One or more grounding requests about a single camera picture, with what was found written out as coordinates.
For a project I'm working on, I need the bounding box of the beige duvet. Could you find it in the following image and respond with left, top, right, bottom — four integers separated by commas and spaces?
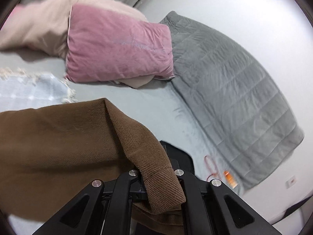
1, 0, 154, 88

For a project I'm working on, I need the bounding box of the red cord on bed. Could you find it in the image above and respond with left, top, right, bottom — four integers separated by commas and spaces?
204, 155, 221, 182

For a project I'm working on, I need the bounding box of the light blue checked throw blanket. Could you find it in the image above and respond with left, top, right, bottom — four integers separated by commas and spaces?
1, 68, 76, 112

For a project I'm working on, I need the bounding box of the pink velvet pillow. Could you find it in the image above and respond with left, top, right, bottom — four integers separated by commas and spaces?
66, 4, 174, 83

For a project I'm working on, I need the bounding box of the white wall socket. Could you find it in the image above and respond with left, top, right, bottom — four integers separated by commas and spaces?
286, 176, 297, 188

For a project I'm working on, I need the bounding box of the orange small object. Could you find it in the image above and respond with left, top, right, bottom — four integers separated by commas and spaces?
223, 171, 238, 189

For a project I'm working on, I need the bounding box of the grey bed sheet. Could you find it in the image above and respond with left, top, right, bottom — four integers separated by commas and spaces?
0, 47, 245, 235

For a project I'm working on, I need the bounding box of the brown coat with fur collar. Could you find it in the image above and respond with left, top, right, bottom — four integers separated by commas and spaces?
1, 98, 186, 234

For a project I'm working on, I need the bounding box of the grey quilted headboard cushion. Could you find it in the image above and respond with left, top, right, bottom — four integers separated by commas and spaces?
162, 11, 305, 190

